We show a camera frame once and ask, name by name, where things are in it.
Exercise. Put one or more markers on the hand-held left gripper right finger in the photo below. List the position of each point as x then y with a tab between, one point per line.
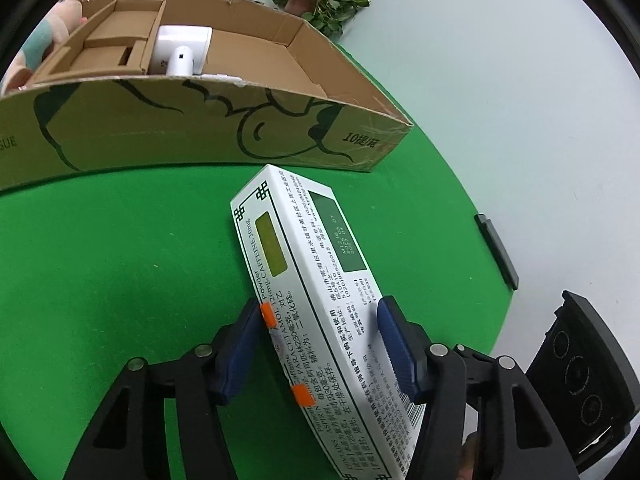
397	355

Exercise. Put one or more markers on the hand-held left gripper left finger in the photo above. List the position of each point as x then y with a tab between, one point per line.
240	355

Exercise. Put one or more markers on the white medicine box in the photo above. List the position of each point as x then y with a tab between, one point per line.
320	285

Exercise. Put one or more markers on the large cardboard box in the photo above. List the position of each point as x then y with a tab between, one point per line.
150	125

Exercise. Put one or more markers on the white hair dryer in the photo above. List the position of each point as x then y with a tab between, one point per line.
181	50

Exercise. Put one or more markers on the black flat bar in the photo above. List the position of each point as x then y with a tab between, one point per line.
496	251

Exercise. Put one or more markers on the green table cloth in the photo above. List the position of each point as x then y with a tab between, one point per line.
125	260

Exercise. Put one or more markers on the white plastic tray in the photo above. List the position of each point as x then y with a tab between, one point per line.
222	78

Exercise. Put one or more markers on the cardboard insert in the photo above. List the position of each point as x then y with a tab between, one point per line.
115	35

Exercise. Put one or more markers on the pink and teal plush toy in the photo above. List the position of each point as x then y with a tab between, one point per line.
37	40

